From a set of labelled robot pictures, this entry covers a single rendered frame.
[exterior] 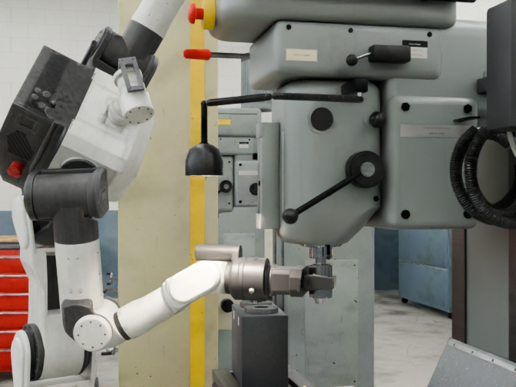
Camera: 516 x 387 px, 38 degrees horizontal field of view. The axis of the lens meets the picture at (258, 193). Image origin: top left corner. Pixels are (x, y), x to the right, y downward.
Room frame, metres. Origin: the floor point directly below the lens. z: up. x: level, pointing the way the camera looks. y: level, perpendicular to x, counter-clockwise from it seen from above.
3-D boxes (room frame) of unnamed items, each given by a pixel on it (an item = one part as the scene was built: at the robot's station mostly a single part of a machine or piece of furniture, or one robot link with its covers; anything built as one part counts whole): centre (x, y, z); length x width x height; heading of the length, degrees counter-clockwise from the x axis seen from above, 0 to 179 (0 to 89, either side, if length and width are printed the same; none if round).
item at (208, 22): (1.46, 0.10, 1.76); 0.06 x 0.02 x 0.06; 13
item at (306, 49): (1.52, -0.17, 1.68); 0.34 x 0.24 x 0.10; 103
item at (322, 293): (1.51, -0.13, 1.23); 0.05 x 0.05 x 0.06
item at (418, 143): (1.56, -0.32, 1.47); 0.24 x 0.19 x 0.26; 13
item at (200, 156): (1.42, 0.10, 1.47); 0.07 x 0.07 x 0.06
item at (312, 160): (1.51, -0.13, 1.47); 0.21 x 0.19 x 0.32; 13
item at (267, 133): (1.49, -0.02, 1.44); 0.04 x 0.04 x 0.21; 13
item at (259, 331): (2.01, 0.00, 1.01); 0.22 x 0.12 x 0.20; 9
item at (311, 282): (1.48, -0.12, 1.23); 0.06 x 0.02 x 0.03; 79
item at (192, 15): (1.46, 0.12, 1.76); 0.04 x 0.03 x 0.04; 13
